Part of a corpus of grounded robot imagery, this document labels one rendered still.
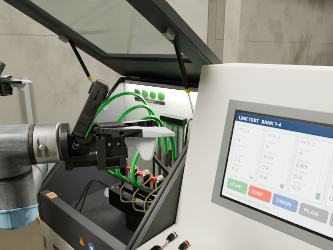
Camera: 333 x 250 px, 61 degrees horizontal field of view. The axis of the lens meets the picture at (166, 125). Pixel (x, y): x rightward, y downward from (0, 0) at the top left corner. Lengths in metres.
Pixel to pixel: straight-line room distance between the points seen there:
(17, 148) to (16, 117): 2.35
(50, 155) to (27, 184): 0.08
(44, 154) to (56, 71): 2.41
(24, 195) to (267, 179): 0.64
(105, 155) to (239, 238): 0.58
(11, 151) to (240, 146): 0.64
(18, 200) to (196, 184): 0.62
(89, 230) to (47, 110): 1.93
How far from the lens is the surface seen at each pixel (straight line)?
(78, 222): 1.22
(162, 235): 1.05
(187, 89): 1.02
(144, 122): 0.61
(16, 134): 0.55
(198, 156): 1.01
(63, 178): 1.53
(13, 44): 2.83
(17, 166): 0.56
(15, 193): 0.58
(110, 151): 0.53
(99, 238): 1.12
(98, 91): 0.53
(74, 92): 3.00
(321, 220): 0.87
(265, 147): 0.88
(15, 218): 0.60
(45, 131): 0.54
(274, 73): 0.90
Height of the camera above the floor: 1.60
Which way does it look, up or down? 15 degrees down
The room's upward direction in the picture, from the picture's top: straight up
